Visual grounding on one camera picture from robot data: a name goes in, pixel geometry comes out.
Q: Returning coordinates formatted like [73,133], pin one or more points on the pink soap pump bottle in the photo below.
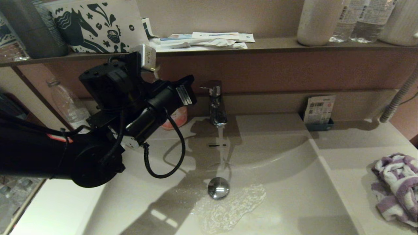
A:
[178,119]

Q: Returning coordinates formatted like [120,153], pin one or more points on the clear labelled water bottle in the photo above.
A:
[368,26]
[342,28]

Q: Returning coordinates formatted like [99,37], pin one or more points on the dark grey cylinder container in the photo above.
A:
[26,32]

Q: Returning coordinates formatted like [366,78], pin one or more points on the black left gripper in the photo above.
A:
[173,101]

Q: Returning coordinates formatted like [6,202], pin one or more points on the chrome sink faucet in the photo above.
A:
[217,111]

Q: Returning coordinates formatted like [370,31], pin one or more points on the purple white striped towel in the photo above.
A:
[395,189]

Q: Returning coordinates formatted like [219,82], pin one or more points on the small dark blue holder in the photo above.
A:
[320,126]

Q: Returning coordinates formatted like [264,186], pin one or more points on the white ribbed container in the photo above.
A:
[401,23]

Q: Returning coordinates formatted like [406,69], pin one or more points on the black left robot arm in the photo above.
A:
[32,153]

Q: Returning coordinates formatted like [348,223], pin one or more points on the white horse print box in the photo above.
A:
[99,25]

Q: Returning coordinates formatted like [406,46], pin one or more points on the small white green box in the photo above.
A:
[147,28]

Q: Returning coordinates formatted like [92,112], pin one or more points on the brown wall shelf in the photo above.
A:
[277,47]

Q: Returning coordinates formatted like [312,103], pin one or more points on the white toothbrush packet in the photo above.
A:
[225,36]

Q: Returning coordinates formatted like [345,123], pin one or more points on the blue printed packet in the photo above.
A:
[178,38]

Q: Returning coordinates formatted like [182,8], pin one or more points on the white cylinder bottle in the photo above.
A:
[317,23]

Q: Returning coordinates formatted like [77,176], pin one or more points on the white sink basin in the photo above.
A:
[294,202]

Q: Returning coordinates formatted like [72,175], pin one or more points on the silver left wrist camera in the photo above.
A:
[145,57]

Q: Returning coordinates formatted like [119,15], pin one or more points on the empty clear plastic bottle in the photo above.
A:
[70,107]

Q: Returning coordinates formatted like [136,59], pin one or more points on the chrome drain stopper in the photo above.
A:
[218,188]

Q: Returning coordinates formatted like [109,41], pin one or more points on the white printed paper card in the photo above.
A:
[319,109]

